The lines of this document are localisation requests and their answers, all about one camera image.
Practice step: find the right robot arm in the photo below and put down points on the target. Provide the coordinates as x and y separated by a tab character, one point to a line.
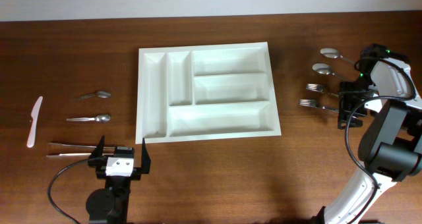
390	149

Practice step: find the small metal teaspoon upper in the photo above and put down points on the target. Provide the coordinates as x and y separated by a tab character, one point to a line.
98	94

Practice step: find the large metal spoon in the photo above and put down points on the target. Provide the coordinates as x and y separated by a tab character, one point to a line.
334	54
325	69

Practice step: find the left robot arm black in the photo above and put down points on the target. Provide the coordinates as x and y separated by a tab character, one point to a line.
110	204

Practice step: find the metal fork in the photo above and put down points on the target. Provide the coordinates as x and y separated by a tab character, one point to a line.
314	103
321	89

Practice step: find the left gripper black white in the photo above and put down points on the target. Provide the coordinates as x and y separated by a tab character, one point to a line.
95	160

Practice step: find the small metal teaspoon lower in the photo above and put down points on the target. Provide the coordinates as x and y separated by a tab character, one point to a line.
97	118

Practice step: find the small metal teaspoon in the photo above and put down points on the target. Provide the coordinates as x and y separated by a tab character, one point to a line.
97	118
98	94

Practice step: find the white plastic knife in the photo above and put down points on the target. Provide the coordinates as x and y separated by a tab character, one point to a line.
34	115

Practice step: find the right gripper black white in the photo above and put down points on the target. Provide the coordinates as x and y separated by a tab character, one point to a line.
343	107

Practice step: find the white plastic cutlery tray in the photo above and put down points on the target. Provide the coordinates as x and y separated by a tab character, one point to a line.
205	92

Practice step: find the metal tweezers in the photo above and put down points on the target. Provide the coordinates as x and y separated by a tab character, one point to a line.
75	146

